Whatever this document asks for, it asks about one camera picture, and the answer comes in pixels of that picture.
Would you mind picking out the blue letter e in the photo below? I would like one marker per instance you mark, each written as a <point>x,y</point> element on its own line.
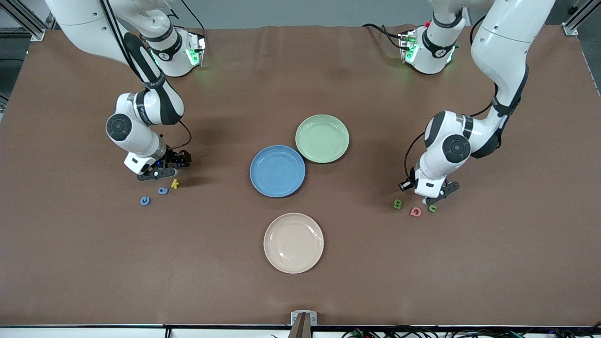
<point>142,201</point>

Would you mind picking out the aluminium frame profile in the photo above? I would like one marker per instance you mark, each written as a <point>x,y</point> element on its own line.
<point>35,32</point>
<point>570,29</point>

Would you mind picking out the green plate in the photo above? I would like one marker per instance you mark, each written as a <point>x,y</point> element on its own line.
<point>310,126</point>

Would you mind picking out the cream plate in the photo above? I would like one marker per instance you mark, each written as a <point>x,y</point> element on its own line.
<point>293,244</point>

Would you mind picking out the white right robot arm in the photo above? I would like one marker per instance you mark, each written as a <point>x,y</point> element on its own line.
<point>145,141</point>

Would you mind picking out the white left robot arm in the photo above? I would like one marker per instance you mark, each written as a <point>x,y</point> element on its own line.
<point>507,42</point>

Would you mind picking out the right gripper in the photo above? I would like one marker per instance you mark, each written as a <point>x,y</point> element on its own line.
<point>174,157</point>

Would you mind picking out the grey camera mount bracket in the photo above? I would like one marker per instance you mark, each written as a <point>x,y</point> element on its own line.
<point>296,318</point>

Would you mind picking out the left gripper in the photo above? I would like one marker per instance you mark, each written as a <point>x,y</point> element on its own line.
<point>412,175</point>

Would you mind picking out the pink letter Q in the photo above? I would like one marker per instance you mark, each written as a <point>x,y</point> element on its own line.
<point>412,211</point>

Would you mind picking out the brown table cover sheet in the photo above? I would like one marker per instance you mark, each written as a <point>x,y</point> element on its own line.
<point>94,263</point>

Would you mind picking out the blue plate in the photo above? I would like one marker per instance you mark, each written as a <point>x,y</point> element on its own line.
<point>277,155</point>

